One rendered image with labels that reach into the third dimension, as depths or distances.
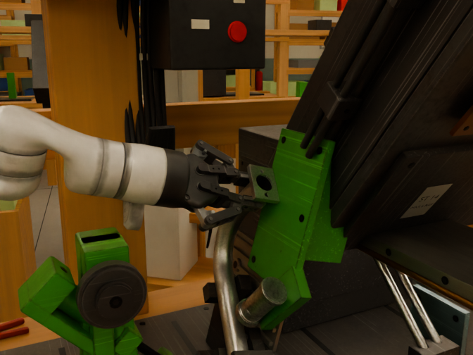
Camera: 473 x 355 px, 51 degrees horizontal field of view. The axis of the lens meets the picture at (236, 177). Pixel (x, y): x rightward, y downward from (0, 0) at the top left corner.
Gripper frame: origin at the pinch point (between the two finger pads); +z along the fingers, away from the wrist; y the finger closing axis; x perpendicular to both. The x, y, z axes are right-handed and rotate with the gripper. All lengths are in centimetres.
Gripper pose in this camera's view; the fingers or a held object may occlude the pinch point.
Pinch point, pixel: (250, 191)
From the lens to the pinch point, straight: 70.5
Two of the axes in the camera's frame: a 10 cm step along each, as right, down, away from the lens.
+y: -1.4, -8.4, 5.2
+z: 8.7, 1.5, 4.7
